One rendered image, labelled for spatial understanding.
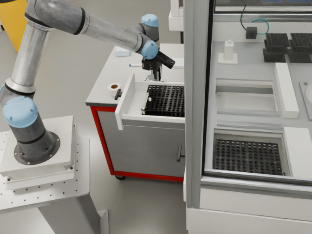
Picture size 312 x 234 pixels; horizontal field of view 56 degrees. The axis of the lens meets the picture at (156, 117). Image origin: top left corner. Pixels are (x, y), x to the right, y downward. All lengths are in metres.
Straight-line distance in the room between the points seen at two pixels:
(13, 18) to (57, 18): 2.67
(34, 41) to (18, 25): 2.56
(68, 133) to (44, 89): 1.85
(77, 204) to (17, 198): 0.32
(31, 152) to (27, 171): 0.08
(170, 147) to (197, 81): 1.20
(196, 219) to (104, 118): 0.90
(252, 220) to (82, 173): 0.69
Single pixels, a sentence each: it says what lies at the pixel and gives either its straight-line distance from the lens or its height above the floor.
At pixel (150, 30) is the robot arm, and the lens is 1.39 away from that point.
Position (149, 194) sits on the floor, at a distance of 2.07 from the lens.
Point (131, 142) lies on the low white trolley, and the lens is 1.78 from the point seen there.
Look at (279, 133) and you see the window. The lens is 0.69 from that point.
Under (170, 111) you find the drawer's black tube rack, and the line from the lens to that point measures 1.26.
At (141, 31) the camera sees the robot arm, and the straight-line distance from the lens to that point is 1.37.
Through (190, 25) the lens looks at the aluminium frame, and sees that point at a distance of 0.51.
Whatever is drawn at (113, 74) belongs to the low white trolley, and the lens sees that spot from 1.76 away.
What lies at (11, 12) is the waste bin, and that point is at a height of 0.51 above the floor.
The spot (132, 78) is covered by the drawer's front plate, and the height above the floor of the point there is 0.93.
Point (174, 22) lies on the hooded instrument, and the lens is 2.02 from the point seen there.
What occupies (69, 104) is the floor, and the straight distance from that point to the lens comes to 2.89.
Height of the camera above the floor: 1.74
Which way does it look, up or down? 43 degrees down
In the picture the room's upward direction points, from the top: 6 degrees counter-clockwise
